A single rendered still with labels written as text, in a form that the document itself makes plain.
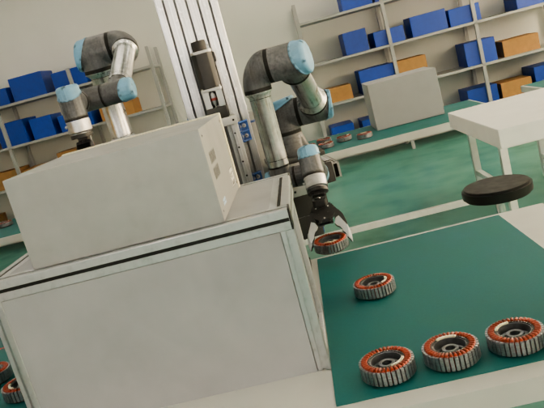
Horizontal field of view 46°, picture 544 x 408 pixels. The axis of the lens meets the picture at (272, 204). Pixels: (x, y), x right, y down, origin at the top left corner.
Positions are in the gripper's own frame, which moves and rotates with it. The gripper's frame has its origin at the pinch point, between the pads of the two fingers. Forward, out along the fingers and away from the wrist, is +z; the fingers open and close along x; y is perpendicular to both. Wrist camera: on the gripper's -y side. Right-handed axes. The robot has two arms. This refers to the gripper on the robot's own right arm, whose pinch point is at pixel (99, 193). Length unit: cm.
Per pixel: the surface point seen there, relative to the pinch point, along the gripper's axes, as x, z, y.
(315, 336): -49, 33, -80
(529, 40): -430, 25, 529
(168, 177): -28, -8, -75
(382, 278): -73, 38, -46
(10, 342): 16, 18, -70
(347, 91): -214, 29, 562
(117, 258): -13, 5, -75
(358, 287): -65, 37, -49
